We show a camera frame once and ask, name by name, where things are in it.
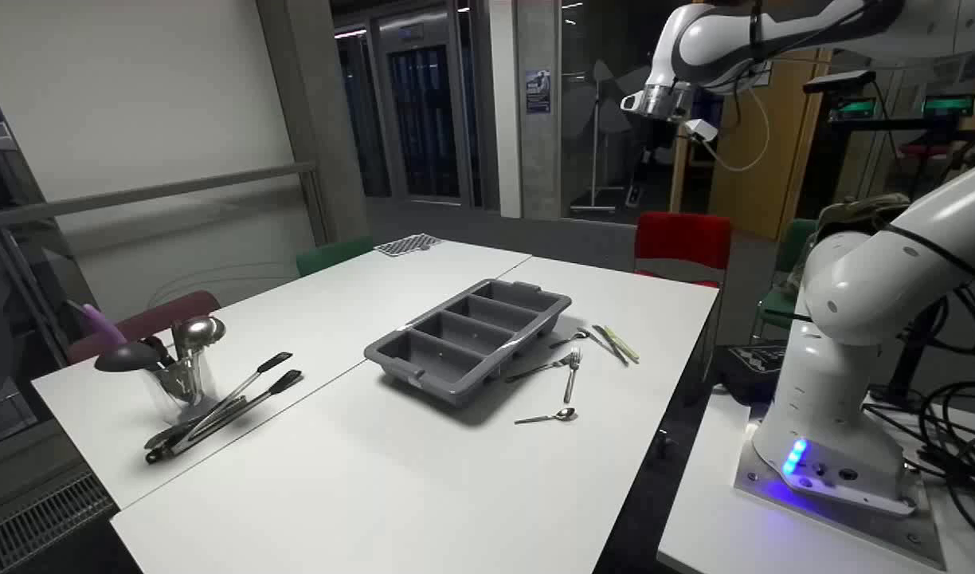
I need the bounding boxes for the grey wall handrail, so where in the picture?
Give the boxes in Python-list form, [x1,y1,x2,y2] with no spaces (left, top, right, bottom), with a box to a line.
[0,159,319,237]

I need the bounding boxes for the metal utensil holder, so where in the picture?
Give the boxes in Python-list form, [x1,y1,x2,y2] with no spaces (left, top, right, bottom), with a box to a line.
[154,353,222,410]

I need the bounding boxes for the dark red chair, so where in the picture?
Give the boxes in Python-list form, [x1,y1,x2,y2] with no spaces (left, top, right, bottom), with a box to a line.
[66,287,222,363]

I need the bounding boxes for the black tipped metal tongs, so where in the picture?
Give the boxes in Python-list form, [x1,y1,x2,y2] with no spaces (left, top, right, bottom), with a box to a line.
[142,366,307,466]
[142,346,297,455]

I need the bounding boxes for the small wall poster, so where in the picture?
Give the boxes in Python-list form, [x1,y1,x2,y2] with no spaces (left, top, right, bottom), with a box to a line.
[521,66,553,118]

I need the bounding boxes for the black ladle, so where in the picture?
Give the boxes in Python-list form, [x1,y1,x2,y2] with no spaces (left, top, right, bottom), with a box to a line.
[93,337,177,375]

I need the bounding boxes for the floor vent grille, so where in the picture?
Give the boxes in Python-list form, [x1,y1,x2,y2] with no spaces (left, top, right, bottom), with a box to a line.
[0,472,118,574]

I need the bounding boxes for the grey plastic cutlery tray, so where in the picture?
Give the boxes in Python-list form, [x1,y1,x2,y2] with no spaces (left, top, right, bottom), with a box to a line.
[361,278,576,410]

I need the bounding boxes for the black device green display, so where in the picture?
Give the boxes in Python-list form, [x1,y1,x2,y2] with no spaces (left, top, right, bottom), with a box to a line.
[831,93,883,120]
[921,88,975,120]

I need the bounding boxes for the purple kitchen utensil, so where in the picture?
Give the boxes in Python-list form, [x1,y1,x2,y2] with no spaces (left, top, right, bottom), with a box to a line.
[66,299,129,352]

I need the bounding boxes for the silver metal fork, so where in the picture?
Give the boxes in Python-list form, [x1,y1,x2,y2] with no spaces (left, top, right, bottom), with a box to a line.
[557,346,583,409]

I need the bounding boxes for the dark glass door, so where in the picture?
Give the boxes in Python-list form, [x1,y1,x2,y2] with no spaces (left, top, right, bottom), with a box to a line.
[368,10,482,203]

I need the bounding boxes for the black control box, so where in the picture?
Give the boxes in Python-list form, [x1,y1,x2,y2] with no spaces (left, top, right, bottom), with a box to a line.
[712,341,787,409]

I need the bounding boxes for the black tripod pole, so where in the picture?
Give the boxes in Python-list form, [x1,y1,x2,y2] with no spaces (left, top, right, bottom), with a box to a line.
[874,295,951,410]

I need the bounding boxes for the black cable bundle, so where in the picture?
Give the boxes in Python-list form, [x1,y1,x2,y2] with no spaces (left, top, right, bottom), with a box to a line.
[862,379,975,554]

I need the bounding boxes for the wooden door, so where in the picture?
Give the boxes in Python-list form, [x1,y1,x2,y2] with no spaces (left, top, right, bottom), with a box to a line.
[707,44,831,243]

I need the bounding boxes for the grey bag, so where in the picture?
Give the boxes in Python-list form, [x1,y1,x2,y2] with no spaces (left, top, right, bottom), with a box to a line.
[815,190,913,243]

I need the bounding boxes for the small silver spoon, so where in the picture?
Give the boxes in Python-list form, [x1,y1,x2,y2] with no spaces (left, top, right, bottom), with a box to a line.
[514,406,580,426]

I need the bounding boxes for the silver table knife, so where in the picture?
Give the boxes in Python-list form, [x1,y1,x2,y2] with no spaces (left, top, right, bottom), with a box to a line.
[591,324,630,369]

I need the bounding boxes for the bright red chair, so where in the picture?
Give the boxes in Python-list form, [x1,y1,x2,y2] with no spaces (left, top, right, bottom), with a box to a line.
[630,207,737,289]

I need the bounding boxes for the thin gripper cable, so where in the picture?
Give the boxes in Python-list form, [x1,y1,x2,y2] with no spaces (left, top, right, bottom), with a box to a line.
[712,88,775,174]

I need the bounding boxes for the silver ladle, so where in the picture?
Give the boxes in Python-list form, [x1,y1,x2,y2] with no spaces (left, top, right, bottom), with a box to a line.
[169,312,230,369]

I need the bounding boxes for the grey robot mounting plate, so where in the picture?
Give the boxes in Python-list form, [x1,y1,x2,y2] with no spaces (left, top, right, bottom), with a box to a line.
[734,419,948,571]

